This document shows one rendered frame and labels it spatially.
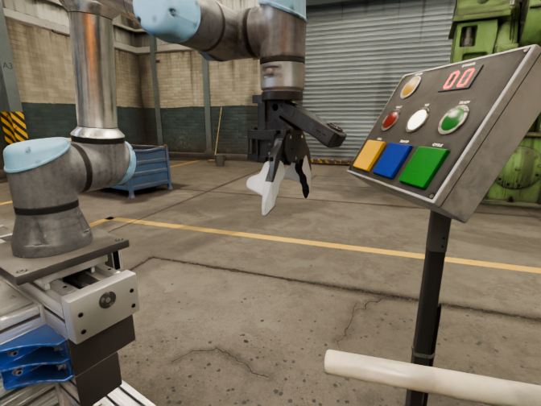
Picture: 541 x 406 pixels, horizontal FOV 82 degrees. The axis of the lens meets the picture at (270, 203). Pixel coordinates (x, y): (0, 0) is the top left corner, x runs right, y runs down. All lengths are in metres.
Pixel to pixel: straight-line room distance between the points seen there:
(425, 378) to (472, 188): 0.35
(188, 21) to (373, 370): 0.65
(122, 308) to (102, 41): 0.57
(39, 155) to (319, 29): 8.00
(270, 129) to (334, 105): 7.63
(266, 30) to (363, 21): 7.85
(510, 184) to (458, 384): 4.51
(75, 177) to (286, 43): 0.52
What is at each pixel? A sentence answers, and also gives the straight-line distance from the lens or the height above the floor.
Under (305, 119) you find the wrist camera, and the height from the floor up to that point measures 1.09.
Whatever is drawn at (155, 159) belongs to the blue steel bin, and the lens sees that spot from 5.20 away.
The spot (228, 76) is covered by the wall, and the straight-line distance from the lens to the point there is 9.11.
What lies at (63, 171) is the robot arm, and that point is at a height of 0.99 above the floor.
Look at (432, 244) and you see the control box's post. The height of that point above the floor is 0.82.
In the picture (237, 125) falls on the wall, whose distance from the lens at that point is 8.95.
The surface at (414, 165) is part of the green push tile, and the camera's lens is 0.64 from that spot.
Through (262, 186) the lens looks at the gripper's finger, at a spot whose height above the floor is 0.98.
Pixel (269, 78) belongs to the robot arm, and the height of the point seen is 1.15.
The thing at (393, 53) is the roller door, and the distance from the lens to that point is 8.22.
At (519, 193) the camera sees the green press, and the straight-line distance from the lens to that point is 5.20.
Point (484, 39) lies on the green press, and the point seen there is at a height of 2.08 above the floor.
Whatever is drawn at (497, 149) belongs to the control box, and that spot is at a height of 1.04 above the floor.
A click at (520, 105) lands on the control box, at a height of 1.11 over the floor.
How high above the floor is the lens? 1.09
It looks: 15 degrees down
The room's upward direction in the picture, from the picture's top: straight up
